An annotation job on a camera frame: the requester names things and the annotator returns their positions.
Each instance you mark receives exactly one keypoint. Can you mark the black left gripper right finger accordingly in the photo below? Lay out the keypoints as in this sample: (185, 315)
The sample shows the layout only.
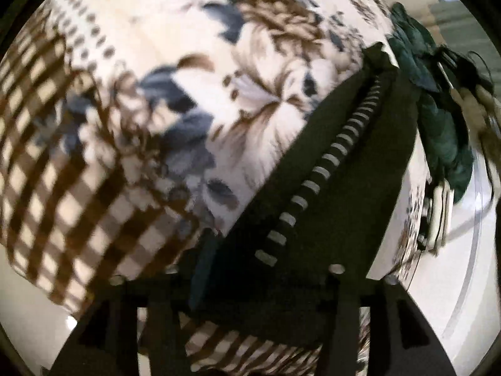
(401, 340)

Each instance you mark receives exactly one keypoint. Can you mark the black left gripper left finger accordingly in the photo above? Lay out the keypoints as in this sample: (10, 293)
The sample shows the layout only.
(104, 341)

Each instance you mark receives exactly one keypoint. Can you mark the black white striped garment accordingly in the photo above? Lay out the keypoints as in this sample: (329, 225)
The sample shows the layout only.
(328, 202)

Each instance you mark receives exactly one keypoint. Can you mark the floral cream bed blanket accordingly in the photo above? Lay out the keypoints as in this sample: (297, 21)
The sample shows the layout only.
(128, 127)

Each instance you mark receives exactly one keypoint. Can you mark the dark green fleece blanket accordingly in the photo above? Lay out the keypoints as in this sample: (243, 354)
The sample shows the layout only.
(435, 70)

